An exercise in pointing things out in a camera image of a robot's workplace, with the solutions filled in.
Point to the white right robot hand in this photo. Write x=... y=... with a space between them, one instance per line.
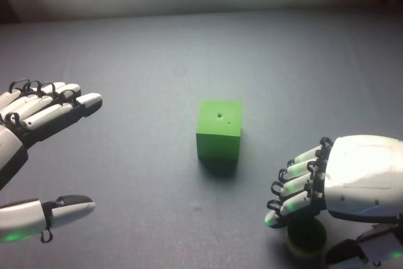
x=362 y=177

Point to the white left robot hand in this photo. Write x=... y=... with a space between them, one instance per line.
x=37 y=111

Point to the grey table cloth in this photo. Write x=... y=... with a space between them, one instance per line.
x=157 y=61

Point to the green cube block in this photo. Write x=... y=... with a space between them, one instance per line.
x=218 y=130

